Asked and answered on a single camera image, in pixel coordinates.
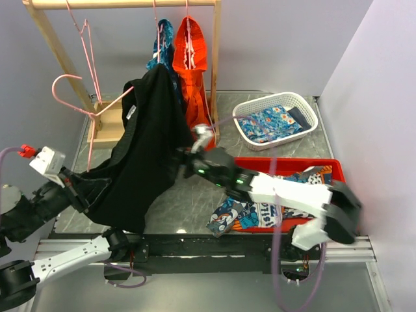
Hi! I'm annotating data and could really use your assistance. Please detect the blue patterned shorts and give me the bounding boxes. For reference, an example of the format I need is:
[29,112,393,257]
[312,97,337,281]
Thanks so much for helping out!
[146,19,183,106]

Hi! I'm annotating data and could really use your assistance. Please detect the pink wire hanger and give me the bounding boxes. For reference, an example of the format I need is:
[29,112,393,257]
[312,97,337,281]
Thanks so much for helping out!
[66,1,103,107]
[51,74,134,172]

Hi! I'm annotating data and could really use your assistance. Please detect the black shorts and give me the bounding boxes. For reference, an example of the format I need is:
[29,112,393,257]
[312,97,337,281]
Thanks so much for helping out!
[82,64,194,234]

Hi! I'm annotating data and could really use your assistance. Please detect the white plastic basket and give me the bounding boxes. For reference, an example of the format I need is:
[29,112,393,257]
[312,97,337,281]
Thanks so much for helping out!
[233,92,318,151]

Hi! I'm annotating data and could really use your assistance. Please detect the red plastic tray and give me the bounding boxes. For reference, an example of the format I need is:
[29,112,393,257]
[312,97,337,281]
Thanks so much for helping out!
[231,158,345,233]

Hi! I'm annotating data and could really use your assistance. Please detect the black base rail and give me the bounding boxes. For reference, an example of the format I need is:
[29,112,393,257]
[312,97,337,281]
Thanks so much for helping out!
[111,233,326,276]

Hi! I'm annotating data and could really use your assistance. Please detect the wooden clothes rack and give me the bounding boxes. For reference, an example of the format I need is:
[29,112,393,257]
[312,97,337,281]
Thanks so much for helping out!
[23,1,221,149]

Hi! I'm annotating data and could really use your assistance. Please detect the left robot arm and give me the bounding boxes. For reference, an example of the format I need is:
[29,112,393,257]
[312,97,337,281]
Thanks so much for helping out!
[1,168,129,311]

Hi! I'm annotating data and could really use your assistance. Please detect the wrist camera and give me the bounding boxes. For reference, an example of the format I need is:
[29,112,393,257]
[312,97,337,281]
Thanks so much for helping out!
[190,123,215,154]
[18,145,66,187]

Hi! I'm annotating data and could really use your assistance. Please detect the orange shorts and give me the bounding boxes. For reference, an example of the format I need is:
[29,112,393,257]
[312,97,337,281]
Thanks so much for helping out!
[172,16,218,147]

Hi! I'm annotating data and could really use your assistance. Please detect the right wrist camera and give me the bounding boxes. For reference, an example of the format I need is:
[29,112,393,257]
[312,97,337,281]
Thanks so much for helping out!
[190,123,215,154]

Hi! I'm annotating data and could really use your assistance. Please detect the pink hanger under blue shorts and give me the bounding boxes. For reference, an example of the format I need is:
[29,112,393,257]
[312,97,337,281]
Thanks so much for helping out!
[152,0,161,64]

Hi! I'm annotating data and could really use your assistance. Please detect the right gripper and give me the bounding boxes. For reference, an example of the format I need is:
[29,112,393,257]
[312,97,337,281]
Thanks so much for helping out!
[159,139,228,189]

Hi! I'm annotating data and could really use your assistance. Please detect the blue floral cloth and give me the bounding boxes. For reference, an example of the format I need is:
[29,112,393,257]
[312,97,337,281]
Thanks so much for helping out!
[237,105,305,144]

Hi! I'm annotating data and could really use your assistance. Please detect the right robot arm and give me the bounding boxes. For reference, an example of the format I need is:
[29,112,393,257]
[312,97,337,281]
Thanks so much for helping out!
[175,148,362,259]

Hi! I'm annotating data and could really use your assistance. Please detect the dark navy cloth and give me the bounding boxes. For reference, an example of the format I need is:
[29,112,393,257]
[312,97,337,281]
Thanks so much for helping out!
[288,107,311,131]

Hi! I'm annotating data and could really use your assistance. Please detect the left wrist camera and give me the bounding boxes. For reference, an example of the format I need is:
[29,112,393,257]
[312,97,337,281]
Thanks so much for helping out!
[18,145,66,187]

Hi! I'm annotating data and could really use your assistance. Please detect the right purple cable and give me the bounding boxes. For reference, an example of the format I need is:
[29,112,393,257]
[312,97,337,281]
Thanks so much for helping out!
[207,113,327,312]

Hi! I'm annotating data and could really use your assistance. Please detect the pink hanger under orange shorts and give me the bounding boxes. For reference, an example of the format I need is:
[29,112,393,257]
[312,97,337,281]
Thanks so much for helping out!
[185,0,196,70]

